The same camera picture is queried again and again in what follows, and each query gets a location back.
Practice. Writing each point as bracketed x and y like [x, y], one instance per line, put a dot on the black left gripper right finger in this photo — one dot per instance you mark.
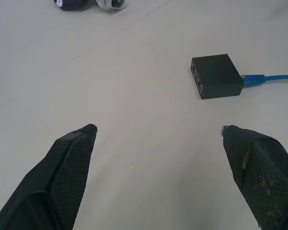
[264, 172]

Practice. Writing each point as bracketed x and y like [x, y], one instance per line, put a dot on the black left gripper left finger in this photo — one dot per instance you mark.
[60, 177]

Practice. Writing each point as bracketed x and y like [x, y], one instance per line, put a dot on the black network adapter box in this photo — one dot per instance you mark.
[217, 76]

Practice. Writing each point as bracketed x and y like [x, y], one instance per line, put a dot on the black round object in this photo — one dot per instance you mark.
[70, 4]

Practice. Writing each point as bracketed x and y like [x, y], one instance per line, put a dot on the white and grey round object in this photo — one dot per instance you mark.
[111, 4]

